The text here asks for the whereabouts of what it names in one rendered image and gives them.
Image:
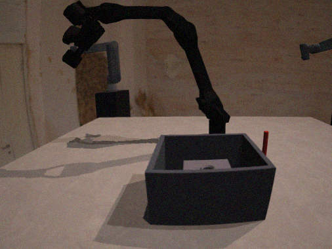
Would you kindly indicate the dark red peg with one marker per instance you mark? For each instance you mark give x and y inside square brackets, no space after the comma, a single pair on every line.
[265,142]

